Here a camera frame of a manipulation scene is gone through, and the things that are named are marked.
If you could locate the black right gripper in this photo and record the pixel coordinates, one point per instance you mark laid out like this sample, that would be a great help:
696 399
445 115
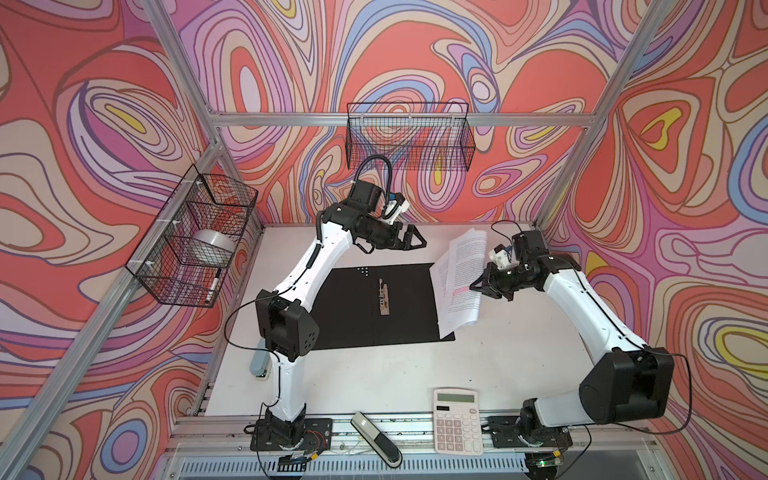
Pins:
490 289

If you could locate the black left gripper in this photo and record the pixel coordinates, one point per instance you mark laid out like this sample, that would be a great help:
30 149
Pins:
405 244

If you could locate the printed paper files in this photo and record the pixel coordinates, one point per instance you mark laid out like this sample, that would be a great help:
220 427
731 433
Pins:
461 265

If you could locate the blue file folder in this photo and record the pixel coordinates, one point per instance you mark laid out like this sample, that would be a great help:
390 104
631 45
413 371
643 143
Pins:
377 306

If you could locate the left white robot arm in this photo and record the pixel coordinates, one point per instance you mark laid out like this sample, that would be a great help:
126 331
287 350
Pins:
284 313

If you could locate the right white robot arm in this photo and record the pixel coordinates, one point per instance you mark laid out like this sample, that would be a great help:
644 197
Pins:
629 379

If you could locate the white desk calculator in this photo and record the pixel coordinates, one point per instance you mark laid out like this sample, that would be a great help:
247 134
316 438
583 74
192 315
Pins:
456 422

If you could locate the grey black stapler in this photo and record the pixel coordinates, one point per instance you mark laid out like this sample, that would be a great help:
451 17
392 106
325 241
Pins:
382 445

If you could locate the marker pen in basket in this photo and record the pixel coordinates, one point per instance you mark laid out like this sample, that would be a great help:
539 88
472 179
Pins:
212 289

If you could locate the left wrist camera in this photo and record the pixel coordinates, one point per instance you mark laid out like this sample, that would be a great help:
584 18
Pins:
397 205

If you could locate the black wire basket back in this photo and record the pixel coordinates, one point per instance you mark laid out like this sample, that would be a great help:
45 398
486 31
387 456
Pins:
413 135

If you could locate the black wire basket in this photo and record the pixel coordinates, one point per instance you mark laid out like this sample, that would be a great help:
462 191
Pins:
413 135
200 228

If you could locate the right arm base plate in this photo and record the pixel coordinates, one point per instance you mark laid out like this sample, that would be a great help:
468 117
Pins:
509 431

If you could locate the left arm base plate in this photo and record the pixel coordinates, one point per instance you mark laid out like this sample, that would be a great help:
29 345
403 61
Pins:
309 435

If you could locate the black wire basket left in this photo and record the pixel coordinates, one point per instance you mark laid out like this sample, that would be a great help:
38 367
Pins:
200 228

